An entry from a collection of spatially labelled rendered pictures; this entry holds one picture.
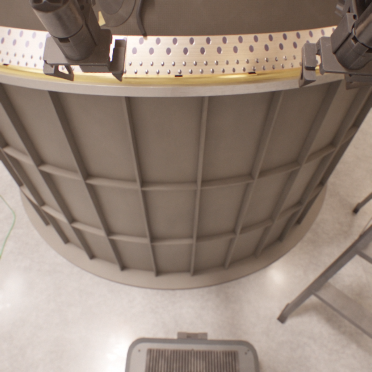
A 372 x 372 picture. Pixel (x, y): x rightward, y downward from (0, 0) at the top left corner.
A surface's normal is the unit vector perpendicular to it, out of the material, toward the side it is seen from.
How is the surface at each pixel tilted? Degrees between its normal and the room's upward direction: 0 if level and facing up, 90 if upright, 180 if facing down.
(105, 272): 0
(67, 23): 114
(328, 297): 0
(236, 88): 90
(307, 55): 30
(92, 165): 90
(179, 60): 43
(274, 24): 62
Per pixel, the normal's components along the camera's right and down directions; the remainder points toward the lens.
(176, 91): 0.04, 0.77
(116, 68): 0.00, -0.17
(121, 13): -0.07, 0.38
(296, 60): 0.22, 0.04
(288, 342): 0.01, -0.64
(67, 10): 0.74, 0.66
